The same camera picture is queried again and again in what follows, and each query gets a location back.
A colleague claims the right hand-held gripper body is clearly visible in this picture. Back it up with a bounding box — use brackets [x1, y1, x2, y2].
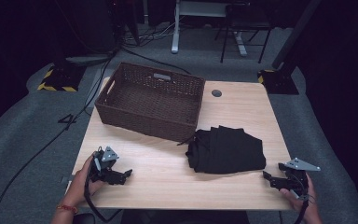
[277, 157, 322, 198]

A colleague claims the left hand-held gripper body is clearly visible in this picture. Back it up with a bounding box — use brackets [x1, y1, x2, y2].
[88, 146, 121, 185]

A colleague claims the black cloth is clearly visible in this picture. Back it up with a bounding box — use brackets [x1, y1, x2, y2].
[185, 124, 268, 175]

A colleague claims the brown wicker basket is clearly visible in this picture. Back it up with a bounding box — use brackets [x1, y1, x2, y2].
[94, 62, 206, 144]

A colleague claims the person's left hand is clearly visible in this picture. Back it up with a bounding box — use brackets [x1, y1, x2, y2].
[62, 155, 106, 207]

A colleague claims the person's right hand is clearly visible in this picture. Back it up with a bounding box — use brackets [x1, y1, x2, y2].
[280, 173, 324, 224]

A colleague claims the striped black stand base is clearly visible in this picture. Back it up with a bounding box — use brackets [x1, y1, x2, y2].
[36, 63, 87, 93]
[256, 68, 300, 95]

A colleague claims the dark stand pole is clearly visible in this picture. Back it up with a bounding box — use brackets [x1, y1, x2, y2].
[271, 0, 323, 71]

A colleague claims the black chair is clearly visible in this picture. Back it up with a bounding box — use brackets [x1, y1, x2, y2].
[213, 2, 275, 64]

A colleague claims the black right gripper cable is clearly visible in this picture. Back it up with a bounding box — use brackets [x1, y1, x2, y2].
[293, 195, 311, 224]

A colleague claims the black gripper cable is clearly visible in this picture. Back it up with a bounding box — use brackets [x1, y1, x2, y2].
[293, 195, 311, 224]
[83, 175, 123, 224]

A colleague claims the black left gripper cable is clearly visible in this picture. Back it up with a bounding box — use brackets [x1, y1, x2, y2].
[83, 175, 123, 224]

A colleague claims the orange bracelet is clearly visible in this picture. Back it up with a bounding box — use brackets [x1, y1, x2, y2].
[55, 203, 79, 216]

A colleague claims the long black floor cable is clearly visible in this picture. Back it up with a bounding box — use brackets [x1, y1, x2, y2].
[0, 57, 115, 224]

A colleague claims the white desk frame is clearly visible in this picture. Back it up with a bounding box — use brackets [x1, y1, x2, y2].
[170, 0, 249, 57]

